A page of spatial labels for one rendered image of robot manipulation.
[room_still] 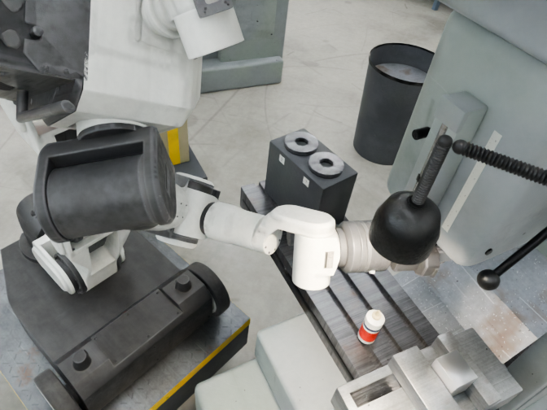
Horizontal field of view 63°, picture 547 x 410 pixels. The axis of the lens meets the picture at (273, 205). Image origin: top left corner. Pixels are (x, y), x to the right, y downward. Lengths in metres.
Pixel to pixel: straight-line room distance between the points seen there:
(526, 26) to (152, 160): 0.41
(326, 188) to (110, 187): 0.64
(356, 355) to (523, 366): 0.51
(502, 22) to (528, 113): 0.10
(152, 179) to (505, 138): 0.41
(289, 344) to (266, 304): 1.03
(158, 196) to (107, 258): 0.85
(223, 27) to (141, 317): 1.07
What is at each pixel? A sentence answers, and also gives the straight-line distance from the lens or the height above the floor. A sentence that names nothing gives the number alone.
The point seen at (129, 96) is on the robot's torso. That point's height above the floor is 1.52.
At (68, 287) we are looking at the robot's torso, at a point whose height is 0.68.
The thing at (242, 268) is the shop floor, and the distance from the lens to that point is 2.25.
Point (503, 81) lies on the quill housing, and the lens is 0.57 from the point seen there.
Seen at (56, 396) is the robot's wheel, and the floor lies 0.60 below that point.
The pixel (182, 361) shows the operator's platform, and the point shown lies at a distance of 1.56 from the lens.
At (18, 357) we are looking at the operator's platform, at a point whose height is 0.40.
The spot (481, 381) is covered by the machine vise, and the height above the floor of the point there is 1.01.
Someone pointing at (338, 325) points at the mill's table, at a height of 0.90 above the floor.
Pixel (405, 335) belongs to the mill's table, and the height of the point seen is 0.90.
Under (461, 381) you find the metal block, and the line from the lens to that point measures 0.94.
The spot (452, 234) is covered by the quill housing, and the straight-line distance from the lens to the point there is 0.68.
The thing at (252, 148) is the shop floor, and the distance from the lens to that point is 2.92.
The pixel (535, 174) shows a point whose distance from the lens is 0.44.
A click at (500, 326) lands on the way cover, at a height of 0.90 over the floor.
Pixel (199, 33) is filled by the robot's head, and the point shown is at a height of 1.60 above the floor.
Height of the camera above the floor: 1.81
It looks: 45 degrees down
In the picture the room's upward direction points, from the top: 8 degrees clockwise
